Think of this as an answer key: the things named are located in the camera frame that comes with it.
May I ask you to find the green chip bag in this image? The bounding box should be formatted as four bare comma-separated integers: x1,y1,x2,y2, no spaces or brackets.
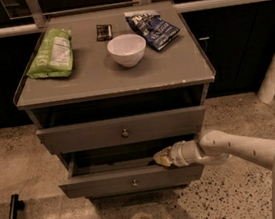
27,28,74,79

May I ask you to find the grey top drawer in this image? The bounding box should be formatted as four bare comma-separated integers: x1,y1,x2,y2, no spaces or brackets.
36,106,205,155

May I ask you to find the white bowl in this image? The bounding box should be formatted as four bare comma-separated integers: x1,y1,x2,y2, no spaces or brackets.
107,34,146,68

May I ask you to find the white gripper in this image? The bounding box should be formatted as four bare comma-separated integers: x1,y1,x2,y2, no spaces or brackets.
153,140,203,167

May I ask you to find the grey drawer cabinet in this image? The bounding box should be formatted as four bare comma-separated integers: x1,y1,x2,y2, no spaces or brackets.
2,0,231,209

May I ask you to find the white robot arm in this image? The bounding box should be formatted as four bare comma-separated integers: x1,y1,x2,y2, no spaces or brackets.
153,130,275,219

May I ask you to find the grey drawer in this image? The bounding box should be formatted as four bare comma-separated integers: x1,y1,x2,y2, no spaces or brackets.
59,154,204,199
36,106,205,155

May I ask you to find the blue chip bag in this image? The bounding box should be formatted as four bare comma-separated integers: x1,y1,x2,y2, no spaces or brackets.
124,10,181,51

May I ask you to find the black snack bar wrapper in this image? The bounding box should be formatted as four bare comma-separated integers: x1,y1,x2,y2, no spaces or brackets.
96,24,113,42

